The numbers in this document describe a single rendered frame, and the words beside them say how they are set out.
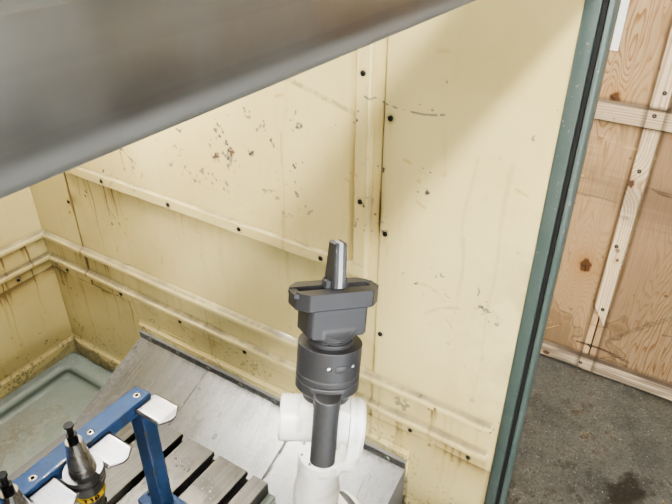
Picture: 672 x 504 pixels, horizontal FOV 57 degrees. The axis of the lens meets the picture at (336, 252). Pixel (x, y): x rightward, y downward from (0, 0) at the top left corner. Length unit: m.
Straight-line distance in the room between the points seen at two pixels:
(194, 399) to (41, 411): 0.62
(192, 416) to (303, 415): 0.92
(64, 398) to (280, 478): 0.91
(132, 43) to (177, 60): 0.02
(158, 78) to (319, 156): 1.02
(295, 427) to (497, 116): 0.55
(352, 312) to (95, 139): 0.68
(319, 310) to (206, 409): 1.00
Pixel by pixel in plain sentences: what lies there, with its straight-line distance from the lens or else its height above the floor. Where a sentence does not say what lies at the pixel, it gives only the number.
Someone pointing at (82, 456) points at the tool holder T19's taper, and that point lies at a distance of 1.10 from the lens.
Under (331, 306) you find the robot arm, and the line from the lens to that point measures 0.80.
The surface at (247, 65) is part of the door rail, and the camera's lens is 0.20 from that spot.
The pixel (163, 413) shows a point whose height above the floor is 1.22.
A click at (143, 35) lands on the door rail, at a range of 0.17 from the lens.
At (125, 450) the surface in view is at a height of 1.22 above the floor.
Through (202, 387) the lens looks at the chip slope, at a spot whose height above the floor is 0.83.
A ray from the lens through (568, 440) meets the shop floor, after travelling 2.90.
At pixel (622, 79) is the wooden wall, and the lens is 2.63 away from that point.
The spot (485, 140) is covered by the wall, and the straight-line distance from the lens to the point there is 1.02.
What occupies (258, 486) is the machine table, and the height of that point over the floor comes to 0.90.
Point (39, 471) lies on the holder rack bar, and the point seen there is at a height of 1.23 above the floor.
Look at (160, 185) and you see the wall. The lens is 1.55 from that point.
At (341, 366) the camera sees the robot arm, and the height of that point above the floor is 1.50.
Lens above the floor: 2.06
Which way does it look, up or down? 32 degrees down
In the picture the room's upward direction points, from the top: straight up
